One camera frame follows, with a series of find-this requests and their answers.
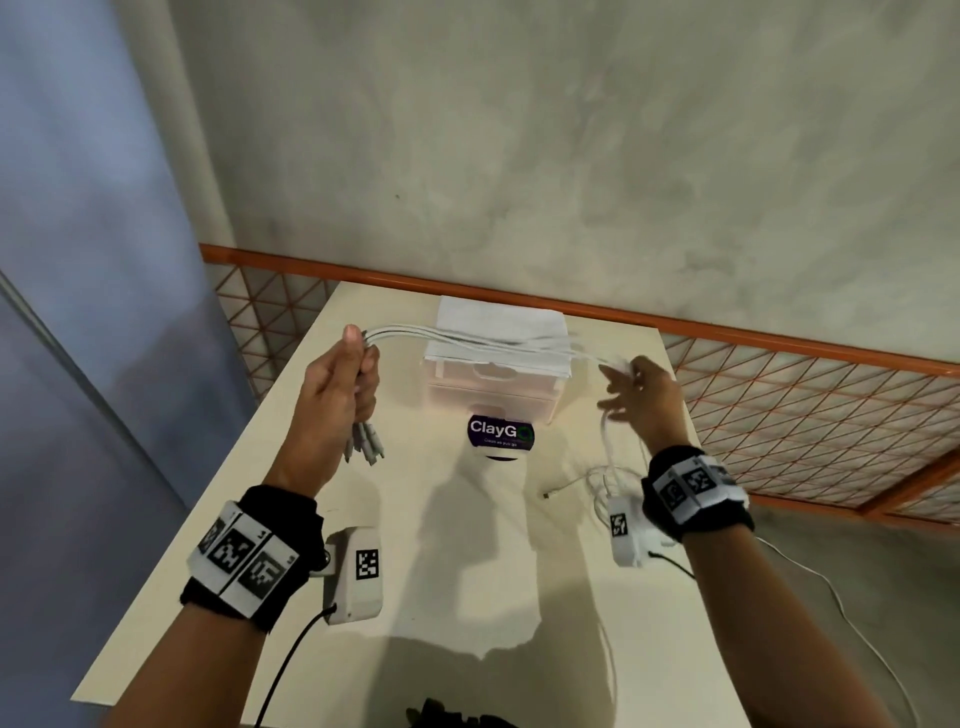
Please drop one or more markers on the person's right hand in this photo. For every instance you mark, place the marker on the person's right hand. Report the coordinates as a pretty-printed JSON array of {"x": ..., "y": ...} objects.
[{"x": 649, "y": 405}]

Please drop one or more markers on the person's left hand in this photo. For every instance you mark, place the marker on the person's left hand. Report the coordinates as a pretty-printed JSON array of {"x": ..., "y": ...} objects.
[{"x": 330, "y": 409}]

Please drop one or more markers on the clear plastic drawer box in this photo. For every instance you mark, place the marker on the clear plastic drawer box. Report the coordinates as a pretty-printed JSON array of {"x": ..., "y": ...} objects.
[{"x": 487, "y": 386}]

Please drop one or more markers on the person's right forearm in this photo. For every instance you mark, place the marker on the person's right forearm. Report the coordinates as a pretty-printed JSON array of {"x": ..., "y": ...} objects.
[{"x": 780, "y": 637}]

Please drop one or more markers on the person's left forearm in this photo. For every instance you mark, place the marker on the person's left forearm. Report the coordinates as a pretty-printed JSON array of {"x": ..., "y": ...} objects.
[{"x": 180, "y": 667}]

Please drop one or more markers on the person's dark clothing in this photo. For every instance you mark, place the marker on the person's dark clothing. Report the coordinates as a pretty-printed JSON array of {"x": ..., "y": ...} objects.
[{"x": 450, "y": 716}]

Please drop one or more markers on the orange metal mesh fence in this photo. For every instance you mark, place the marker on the orange metal mesh fence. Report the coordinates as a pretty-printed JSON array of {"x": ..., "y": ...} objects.
[{"x": 300, "y": 266}]

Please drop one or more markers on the round dark blue sticker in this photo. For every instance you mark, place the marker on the round dark blue sticker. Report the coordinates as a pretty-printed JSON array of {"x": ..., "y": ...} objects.
[{"x": 501, "y": 433}]

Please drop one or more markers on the black left wristband with markers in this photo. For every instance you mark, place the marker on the black left wristband with markers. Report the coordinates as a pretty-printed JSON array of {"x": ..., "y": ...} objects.
[{"x": 251, "y": 555}]

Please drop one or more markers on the white folded cloth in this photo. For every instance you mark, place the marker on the white folded cloth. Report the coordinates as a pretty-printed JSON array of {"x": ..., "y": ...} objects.
[{"x": 502, "y": 319}]

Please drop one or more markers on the cream table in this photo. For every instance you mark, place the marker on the cream table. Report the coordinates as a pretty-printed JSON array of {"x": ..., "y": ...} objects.
[{"x": 450, "y": 562}]

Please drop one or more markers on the blue grey partition panel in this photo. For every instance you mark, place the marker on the blue grey partition panel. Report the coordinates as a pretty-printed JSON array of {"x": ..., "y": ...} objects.
[{"x": 75, "y": 337}]

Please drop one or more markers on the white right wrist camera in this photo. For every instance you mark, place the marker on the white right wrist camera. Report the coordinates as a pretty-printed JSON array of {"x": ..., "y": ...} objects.
[{"x": 626, "y": 532}]

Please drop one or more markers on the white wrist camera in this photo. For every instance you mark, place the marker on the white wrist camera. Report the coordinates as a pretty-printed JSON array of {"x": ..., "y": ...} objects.
[
  {"x": 356, "y": 577},
  {"x": 626, "y": 532}
]

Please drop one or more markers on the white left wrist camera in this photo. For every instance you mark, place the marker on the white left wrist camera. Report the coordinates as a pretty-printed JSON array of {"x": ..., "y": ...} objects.
[{"x": 356, "y": 577}]

